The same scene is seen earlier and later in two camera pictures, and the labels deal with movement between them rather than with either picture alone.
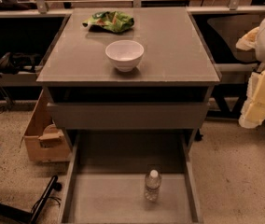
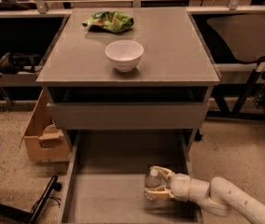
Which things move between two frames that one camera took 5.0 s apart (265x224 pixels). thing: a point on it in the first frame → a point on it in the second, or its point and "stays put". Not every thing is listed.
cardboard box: (44, 140) stays put
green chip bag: (109, 21) stays put
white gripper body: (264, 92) → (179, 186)
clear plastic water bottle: (153, 182) stays put
